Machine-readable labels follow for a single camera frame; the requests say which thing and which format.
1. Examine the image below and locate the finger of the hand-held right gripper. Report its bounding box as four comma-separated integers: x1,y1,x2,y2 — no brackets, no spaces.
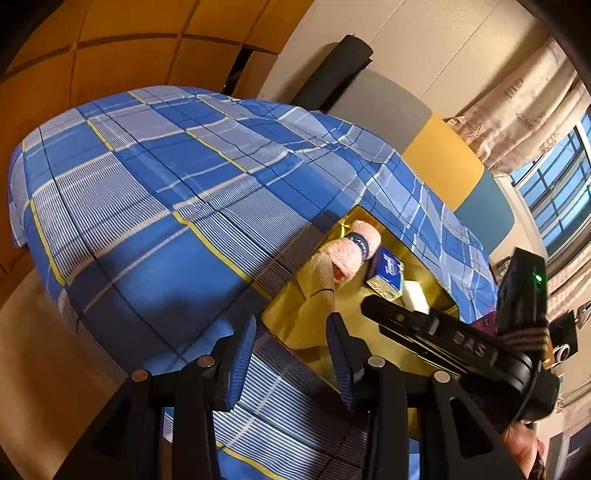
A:
361,295,462,365

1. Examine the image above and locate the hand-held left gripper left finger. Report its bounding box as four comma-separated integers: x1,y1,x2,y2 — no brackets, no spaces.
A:
28,315,257,480

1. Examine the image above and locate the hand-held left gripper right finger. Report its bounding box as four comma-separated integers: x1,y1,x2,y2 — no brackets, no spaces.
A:
326,313,527,480

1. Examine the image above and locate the white towel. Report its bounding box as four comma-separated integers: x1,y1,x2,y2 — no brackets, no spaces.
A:
403,281,430,315

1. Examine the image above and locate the blue tissue packet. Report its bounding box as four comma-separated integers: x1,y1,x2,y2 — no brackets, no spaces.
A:
366,247,405,296

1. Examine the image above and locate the gold tin box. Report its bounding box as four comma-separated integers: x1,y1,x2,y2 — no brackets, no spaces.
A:
261,206,462,384

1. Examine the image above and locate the cream cloth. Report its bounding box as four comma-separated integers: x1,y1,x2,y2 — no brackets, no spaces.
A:
295,251,337,324

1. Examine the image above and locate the person's right hand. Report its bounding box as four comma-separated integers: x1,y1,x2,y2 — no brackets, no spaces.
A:
501,422,550,480

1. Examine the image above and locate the purple carton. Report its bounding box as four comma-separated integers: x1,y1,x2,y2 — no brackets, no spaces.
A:
471,311,502,337

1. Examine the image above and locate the beige patterned curtain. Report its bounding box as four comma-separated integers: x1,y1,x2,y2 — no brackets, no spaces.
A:
445,37,591,176
545,249,591,315

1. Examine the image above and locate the grey yellow blue headboard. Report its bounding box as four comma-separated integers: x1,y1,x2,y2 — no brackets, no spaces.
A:
330,69,515,256

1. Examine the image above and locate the blue plaid bed sheet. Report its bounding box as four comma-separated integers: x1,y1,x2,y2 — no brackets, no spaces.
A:
8,85,499,480

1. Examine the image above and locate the barred window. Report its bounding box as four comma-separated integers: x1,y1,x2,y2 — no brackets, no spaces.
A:
510,113,591,259

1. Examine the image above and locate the black rolled mat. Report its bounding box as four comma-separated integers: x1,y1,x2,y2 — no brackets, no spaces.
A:
292,34,374,112

